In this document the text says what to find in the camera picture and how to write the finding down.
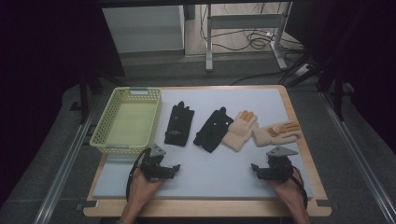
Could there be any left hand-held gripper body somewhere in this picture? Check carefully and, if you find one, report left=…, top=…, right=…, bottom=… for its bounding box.
left=139, top=144, right=171, bottom=181

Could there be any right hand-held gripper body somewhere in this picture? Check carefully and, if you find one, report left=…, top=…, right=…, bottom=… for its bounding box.
left=266, top=146, right=299, bottom=182

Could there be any black glove with silver mark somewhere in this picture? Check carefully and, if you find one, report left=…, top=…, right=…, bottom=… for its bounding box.
left=163, top=100, right=195, bottom=147

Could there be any yellow-green plastic basket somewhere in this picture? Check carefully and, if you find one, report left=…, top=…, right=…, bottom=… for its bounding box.
left=89, top=87, right=163, bottom=156

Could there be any black glove with white dots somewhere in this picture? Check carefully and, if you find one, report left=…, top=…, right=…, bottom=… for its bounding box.
left=192, top=106, right=234, bottom=154

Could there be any person's right hand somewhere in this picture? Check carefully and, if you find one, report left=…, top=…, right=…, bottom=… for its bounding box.
left=269, top=167, right=307, bottom=210

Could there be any person's left hand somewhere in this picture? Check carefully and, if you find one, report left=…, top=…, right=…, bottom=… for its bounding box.
left=125, top=172, right=164, bottom=210

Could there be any beige glove with orange patch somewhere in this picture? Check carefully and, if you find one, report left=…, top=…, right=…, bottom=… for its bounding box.
left=251, top=120, right=303, bottom=148

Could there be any plain beige knit glove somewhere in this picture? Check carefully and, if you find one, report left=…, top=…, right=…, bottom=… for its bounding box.
left=221, top=109, right=260, bottom=153

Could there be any wooden table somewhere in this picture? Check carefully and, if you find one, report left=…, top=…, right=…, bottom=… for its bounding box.
left=83, top=84, right=332, bottom=218

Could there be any black stand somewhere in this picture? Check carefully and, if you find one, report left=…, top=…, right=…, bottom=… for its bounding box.
left=317, top=60, right=356, bottom=121
left=69, top=69, right=126, bottom=124

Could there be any white power strip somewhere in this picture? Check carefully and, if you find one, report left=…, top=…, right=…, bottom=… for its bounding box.
left=293, top=63, right=312, bottom=77

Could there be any white cabinet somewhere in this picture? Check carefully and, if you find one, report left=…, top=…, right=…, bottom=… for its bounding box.
left=102, top=5, right=186, bottom=54

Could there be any black curtain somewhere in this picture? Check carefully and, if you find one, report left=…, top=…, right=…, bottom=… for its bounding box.
left=284, top=0, right=396, bottom=153
left=0, top=0, right=126, bottom=206

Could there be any left hand-held gripper black cable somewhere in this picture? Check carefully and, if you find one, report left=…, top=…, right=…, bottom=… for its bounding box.
left=125, top=147, right=152, bottom=202

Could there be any hand-held gripper black cable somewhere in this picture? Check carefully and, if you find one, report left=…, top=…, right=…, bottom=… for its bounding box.
left=291, top=167, right=309, bottom=210
left=125, top=147, right=152, bottom=202

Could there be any right hand-held gripper black cable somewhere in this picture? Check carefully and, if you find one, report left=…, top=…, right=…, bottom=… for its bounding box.
left=291, top=167, right=309, bottom=210

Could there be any aluminium rail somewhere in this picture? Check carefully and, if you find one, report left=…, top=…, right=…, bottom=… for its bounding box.
left=319, top=91, right=396, bottom=224
left=33, top=110, right=96, bottom=224

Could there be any tangle of black floor cables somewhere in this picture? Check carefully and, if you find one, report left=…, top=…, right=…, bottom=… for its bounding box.
left=200, top=3, right=305, bottom=53

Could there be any grey metal desk frame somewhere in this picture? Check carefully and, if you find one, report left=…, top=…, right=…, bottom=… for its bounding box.
left=205, top=2, right=293, bottom=73

